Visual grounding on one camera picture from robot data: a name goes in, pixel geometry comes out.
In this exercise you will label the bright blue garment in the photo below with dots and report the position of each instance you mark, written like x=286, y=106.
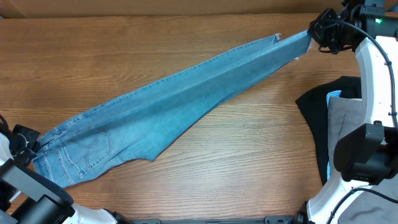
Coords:
x=329, y=95

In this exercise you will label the black garment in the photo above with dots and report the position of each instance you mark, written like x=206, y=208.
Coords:
x=312, y=105

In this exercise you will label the light blue jeans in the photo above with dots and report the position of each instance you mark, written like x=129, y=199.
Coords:
x=142, y=123

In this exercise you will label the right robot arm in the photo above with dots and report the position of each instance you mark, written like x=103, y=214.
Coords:
x=367, y=155

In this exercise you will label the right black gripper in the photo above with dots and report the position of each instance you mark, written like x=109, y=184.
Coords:
x=317, y=30

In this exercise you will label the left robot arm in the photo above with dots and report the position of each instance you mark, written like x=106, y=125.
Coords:
x=27, y=197

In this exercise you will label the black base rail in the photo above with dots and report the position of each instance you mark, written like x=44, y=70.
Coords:
x=275, y=219

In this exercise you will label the cardboard backboard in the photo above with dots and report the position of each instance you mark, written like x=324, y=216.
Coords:
x=87, y=8

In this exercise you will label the grey garment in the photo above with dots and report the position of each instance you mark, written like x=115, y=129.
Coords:
x=344, y=116

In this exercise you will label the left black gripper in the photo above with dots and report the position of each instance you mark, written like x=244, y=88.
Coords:
x=31, y=136

